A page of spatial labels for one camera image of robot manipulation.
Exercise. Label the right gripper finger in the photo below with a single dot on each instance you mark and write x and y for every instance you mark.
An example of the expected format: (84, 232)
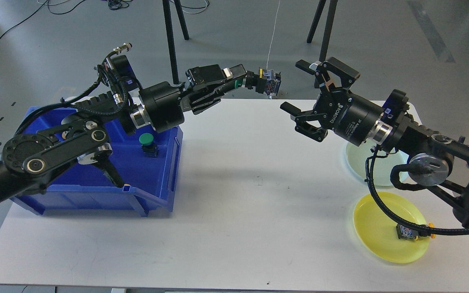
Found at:
(301, 118)
(322, 72)

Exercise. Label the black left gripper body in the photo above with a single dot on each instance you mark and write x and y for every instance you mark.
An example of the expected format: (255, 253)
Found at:
(162, 105)

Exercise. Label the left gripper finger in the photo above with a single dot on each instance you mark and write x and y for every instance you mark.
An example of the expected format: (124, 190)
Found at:
(204, 76)
(201, 104)

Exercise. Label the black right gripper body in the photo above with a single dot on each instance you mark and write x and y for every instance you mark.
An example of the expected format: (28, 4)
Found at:
(348, 115)

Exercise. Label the yellow push button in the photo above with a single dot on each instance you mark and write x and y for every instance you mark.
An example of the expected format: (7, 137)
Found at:
(409, 234)

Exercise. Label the green push button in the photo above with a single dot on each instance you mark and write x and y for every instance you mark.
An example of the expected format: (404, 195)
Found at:
(148, 145)
(265, 81)

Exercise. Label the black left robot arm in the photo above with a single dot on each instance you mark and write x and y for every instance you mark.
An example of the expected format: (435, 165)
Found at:
(51, 139)

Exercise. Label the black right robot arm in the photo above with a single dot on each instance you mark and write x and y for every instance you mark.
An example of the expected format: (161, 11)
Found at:
(436, 162)

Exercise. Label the light green plate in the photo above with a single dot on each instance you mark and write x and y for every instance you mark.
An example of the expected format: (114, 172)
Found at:
(356, 157)

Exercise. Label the yellow plate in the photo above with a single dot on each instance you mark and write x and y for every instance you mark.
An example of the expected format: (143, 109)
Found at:
(378, 232)

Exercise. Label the blue plastic bin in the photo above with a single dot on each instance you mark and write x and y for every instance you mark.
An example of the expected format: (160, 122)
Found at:
(84, 187)

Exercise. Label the right black tripod legs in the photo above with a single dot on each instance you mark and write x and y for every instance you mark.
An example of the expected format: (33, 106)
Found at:
(328, 26)

